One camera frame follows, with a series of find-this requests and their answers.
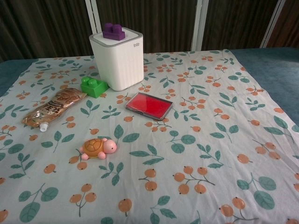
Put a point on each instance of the white screen frame post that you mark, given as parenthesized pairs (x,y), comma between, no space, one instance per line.
(272,23)
(198,23)
(92,14)

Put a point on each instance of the red ink pad case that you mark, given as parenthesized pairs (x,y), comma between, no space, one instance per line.
(149,105)

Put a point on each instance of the small orange pink toy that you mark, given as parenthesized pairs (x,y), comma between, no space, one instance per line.
(94,148)

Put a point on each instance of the white square lidded container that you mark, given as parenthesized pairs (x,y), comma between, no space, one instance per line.
(119,63)

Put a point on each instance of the purple toy building block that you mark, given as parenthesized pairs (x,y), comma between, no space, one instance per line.
(113,31)

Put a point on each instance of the green toy building block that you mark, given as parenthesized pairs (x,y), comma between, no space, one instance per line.
(93,88)

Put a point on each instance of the floral orange leaf tablecloth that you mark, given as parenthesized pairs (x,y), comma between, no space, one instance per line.
(191,144)

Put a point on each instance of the brown spouted snack pouch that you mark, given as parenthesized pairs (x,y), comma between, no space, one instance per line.
(52,107)

